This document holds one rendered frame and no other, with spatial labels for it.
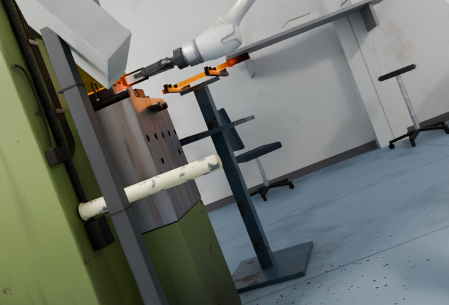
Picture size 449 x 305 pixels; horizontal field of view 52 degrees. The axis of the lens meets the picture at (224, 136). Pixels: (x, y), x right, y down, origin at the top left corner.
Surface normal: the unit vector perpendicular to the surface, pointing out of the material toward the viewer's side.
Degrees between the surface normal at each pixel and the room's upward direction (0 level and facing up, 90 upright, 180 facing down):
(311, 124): 90
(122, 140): 90
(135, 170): 90
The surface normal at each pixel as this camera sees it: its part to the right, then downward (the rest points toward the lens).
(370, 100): -0.01, 0.01
